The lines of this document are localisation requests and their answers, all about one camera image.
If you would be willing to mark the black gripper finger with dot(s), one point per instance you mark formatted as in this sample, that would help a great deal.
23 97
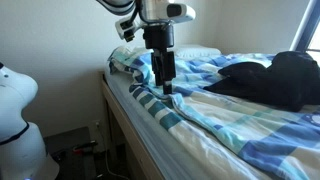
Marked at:
158 66
170 66

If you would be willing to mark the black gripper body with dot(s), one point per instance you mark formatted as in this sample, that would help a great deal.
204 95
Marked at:
159 36

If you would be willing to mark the blue checked blanket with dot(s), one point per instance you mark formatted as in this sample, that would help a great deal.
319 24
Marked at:
233 126

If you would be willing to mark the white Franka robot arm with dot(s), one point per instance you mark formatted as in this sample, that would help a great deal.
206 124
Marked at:
16 133

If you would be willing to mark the light blue pillow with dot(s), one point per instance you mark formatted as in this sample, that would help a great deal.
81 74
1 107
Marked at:
196 51

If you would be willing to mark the mattress with light blue sheet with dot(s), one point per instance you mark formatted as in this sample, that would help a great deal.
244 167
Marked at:
146 133

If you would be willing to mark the black clothing pile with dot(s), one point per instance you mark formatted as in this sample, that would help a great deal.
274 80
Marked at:
283 83

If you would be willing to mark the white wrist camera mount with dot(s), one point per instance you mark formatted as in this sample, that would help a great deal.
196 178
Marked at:
126 29

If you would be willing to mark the light wooden bed frame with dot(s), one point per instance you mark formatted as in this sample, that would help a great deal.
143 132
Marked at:
126 130

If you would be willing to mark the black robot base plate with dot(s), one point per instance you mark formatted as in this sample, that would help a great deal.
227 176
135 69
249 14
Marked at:
70 156

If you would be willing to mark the window with dark frame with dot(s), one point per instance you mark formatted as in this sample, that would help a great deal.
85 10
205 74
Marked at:
305 30

